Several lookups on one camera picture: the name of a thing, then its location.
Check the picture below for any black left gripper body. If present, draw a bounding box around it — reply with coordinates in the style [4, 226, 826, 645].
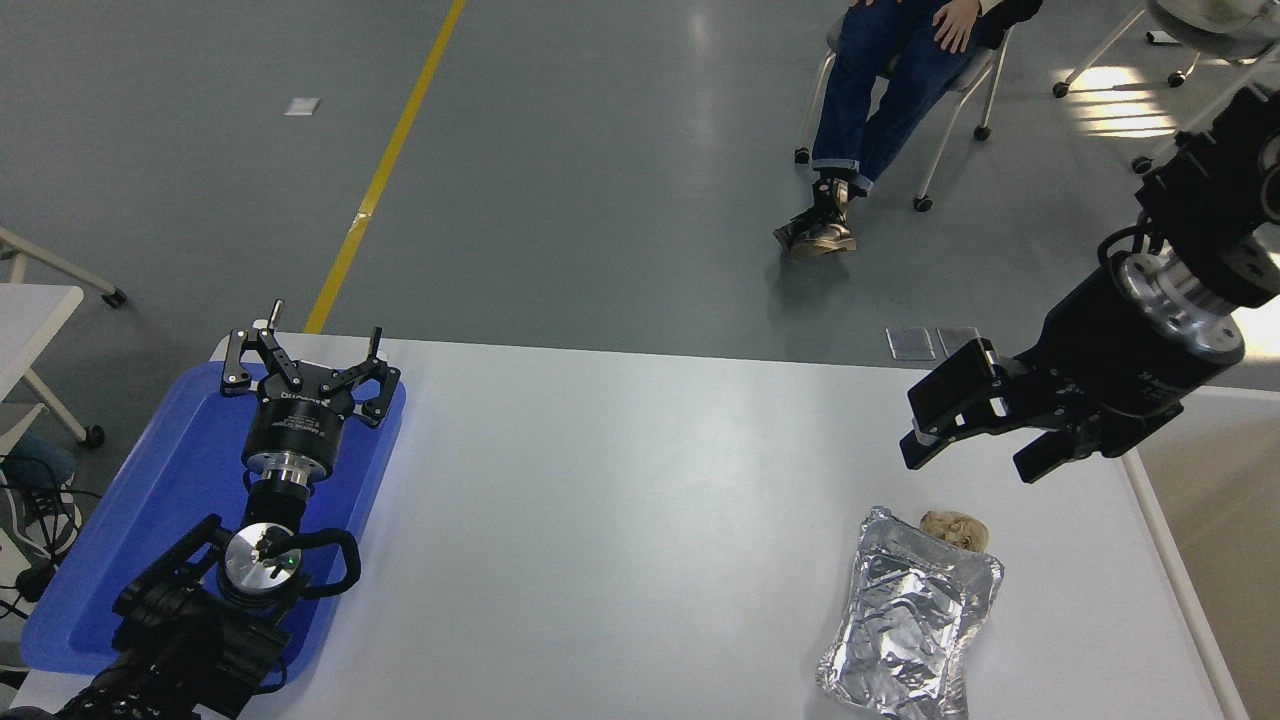
[243, 383, 355, 473]

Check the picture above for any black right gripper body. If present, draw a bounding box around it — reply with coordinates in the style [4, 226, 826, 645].
[1040, 265, 1214, 459]

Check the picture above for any foil tray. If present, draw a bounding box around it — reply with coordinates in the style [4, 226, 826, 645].
[815, 506, 1005, 720]

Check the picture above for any person's hand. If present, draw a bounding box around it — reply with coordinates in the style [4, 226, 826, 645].
[932, 0, 983, 54]

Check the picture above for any crumpled tan paper ball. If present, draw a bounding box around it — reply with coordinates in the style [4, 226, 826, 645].
[920, 510, 991, 553]

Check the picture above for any blue plastic tray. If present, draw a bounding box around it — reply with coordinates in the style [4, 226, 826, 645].
[20, 360, 408, 686]

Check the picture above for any white side table on casters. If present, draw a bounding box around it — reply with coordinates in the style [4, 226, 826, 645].
[0, 225, 129, 451]

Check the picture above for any person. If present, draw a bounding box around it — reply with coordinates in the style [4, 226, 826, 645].
[0, 432, 83, 566]
[772, 0, 1043, 261]

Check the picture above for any white-legged chair on casters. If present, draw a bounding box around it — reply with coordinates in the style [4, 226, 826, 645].
[795, 20, 1013, 213]
[1052, 0, 1280, 174]

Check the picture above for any black cable with plug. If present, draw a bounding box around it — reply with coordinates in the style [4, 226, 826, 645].
[0, 455, 101, 621]

